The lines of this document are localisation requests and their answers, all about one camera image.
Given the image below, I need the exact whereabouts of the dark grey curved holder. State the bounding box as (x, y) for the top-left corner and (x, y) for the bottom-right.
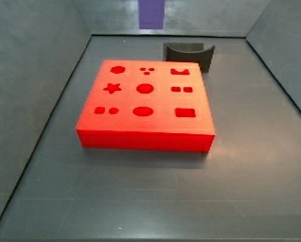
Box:
(163, 43), (215, 73)

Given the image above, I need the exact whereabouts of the red shape sorter block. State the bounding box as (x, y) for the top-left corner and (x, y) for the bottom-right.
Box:
(76, 60), (215, 152)

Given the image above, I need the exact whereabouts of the purple vertical strip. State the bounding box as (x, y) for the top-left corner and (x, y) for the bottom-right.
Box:
(138, 0), (166, 29)

